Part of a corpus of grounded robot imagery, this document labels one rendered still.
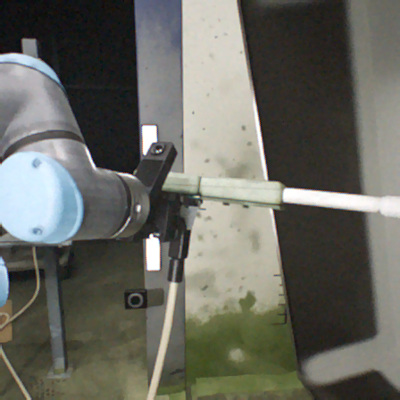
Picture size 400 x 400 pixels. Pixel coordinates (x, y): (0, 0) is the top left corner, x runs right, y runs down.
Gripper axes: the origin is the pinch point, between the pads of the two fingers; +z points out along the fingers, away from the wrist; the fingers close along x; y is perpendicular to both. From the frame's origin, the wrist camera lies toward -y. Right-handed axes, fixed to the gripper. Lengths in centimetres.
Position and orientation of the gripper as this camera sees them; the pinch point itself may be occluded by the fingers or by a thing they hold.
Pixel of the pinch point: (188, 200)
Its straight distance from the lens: 66.5
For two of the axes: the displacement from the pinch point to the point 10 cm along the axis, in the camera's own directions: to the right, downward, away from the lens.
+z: 4.1, 0.5, 9.1
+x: 9.0, 1.2, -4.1
